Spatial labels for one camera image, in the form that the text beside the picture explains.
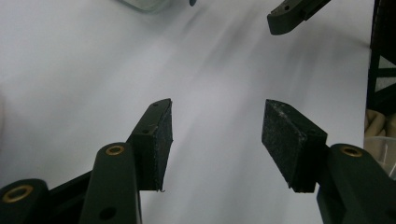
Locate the beige cloth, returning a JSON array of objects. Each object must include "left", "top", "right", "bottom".
[{"left": 363, "top": 108, "right": 396, "bottom": 139}]

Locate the white paper sheet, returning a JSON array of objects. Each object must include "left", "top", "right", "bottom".
[{"left": 0, "top": 0, "right": 376, "bottom": 224}]

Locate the black metal stand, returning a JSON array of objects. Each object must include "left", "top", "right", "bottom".
[{"left": 366, "top": 0, "right": 396, "bottom": 110}]

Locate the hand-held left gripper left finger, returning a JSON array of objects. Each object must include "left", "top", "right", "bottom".
[{"left": 126, "top": 98, "right": 174, "bottom": 192}]

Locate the clear plastic container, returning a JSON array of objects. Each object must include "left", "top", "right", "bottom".
[{"left": 117, "top": 0, "right": 172, "bottom": 14}]

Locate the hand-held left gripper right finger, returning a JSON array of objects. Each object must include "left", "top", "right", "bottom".
[{"left": 262, "top": 98, "right": 329, "bottom": 194}]

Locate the translucent plastic object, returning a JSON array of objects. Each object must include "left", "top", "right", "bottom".
[{"left": 363, "top": 135, "right": 396, "bottom": 181}]

